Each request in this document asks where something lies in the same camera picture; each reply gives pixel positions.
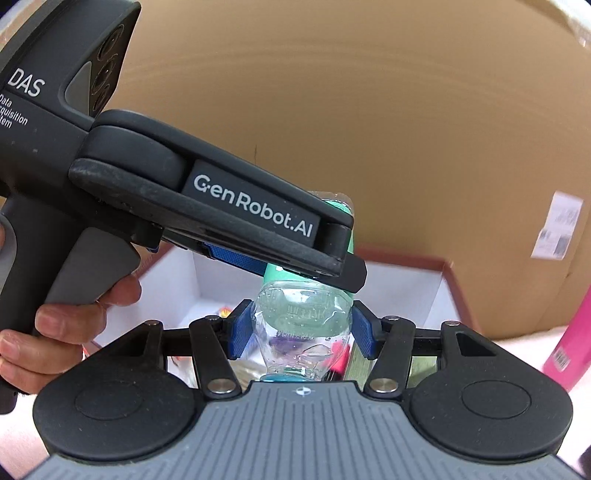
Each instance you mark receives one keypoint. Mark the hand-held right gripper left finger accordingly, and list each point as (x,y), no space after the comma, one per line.
(240,327)

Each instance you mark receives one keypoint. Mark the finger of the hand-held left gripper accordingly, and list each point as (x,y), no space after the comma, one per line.
(344,274)
(240,261)

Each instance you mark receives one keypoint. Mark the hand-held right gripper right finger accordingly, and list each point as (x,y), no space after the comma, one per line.
(363,330)

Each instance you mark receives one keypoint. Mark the green label plastic bottle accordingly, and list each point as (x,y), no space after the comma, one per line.
(300,314)

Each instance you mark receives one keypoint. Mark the red-rimmed white storage box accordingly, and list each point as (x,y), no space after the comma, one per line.
(406,286)

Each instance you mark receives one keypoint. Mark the person's left hand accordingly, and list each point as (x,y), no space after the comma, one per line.
(60,323)

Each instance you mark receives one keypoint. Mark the large cardboard box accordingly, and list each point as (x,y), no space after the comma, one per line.
(369,115)

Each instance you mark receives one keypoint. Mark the pink bottle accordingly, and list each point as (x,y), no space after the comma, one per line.
(570,355)

